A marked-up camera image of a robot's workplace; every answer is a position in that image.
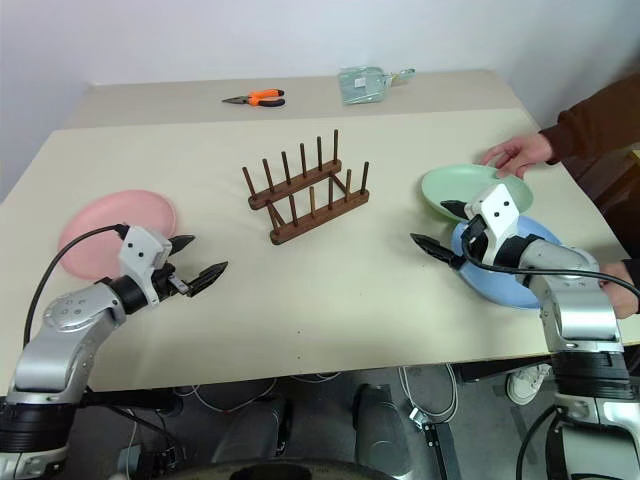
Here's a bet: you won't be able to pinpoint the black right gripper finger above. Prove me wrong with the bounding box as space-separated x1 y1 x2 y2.
409 232 464 269
439 198 470 223

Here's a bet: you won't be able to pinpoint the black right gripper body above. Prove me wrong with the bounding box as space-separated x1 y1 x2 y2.
448 213 491 268

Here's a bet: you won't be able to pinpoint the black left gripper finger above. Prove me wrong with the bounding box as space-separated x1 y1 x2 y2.
186 260 230 300
168 233 198 261

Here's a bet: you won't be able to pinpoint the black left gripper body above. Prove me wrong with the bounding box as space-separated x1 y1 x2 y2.
151 263 195 303

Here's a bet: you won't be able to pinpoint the green plate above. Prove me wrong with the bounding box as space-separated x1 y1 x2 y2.
419 163 536 222

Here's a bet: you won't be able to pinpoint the wooden dish rack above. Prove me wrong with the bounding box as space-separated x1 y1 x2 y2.
241 128 373 247

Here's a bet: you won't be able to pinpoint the person's right hand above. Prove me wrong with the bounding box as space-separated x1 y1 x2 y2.
480 131 557 181

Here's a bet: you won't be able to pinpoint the person's left hand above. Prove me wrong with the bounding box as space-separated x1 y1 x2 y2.
597 259 640 321

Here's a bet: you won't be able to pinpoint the blue plate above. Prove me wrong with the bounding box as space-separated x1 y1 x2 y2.
449 214 567 311

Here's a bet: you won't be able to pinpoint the pink plate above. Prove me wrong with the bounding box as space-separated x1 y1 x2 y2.
56 188 179 282

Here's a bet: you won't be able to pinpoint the green item in plastic bag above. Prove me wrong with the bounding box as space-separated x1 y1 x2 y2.
336 65 418 107

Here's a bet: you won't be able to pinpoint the white shoe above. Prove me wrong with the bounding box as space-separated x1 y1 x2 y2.
505 363 552 406

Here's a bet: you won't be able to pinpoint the orange black pliers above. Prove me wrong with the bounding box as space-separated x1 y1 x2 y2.
221 87 288 109

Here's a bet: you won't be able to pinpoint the dark rounded shape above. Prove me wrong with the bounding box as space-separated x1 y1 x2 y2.
351 383 427 480

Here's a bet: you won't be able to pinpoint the black table leg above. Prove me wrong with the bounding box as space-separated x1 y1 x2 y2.
421 421 462 480

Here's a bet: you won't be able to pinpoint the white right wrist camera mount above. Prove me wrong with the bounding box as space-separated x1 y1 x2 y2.
464 182 524 267

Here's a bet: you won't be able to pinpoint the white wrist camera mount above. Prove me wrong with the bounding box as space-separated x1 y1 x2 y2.
464 182 524 267
117 225 174 304

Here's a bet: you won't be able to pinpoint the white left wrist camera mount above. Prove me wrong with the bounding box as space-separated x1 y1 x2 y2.
117 225 174 304

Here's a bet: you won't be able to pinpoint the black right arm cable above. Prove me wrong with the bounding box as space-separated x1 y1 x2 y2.
461 231 640 317

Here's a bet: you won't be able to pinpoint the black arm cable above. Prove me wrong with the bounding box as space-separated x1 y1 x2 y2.
21 223 132 349
461 231 640 317

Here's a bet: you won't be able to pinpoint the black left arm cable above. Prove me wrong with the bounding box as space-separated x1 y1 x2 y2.
21 223 132 349

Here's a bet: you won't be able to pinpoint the black table frame bar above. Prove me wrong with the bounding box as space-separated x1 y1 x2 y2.
78 388 177 413
456 355 553 385

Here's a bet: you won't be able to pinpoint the white cable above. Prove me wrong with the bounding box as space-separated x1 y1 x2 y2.
398 366 459 422
191 376 277 415

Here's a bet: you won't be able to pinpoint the thin black cable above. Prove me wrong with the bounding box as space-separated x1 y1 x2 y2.
515 403 562 474

